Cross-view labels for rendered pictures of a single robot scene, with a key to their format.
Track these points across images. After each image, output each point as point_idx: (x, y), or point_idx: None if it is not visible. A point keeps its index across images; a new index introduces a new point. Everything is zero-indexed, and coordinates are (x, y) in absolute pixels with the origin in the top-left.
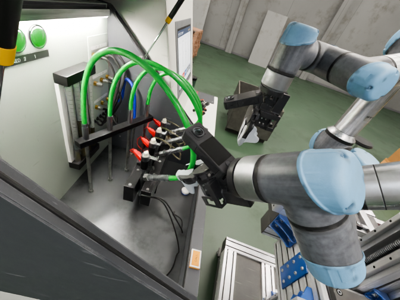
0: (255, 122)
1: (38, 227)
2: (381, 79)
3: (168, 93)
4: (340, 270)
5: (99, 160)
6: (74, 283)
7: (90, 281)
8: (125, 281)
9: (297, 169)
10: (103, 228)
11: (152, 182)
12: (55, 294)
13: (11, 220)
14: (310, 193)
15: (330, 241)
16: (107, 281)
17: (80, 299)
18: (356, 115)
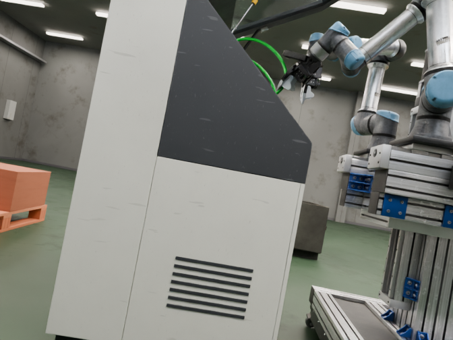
0: (309, 80)
1: (245, 59)
2: (354, 38)
3: (270, 46)
4: (354, 50)
5: None
6: (241, 118)
7: (253, 110)
8: (274, 102)
9: (329, 28)
10: None
11: None
12: (220, 144)
13: (234, 57)
14: (334, 29)
15: (346, 43)
16: (263, 106)
17: (237, 146)
18: (369, 94)
